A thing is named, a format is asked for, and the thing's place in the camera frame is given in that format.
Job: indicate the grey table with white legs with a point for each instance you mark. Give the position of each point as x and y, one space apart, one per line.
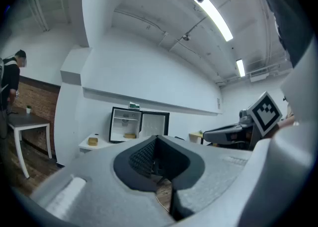
27 121

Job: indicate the ceiling tube light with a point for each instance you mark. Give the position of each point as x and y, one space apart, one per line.
214 18
240 67

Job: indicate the person's black shirt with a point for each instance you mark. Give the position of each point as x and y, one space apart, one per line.
290 22

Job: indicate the person's right forearm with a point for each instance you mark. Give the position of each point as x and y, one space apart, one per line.
285 123

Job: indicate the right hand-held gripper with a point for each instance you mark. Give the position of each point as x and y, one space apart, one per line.
264 114

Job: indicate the small yellow table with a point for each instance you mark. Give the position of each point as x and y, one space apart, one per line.
195 136

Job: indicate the low white table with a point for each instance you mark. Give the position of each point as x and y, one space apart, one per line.
104 144

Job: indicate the white air conditioner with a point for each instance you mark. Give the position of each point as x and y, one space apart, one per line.
259 77

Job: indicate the white ceiling pipes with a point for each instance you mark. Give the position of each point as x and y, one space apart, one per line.
37 10

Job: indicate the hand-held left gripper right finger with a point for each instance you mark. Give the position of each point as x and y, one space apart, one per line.
191 169

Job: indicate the black and white refrigerator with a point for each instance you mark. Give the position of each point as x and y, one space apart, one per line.
154 124

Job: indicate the green plastic packet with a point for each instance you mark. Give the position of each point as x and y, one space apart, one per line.
134 106

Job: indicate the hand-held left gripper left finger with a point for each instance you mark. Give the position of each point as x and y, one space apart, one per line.
124 169

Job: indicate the small potted plant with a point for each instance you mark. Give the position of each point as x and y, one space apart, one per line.
28 109

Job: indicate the ceiling dome camera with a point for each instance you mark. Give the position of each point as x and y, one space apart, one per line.
186 38

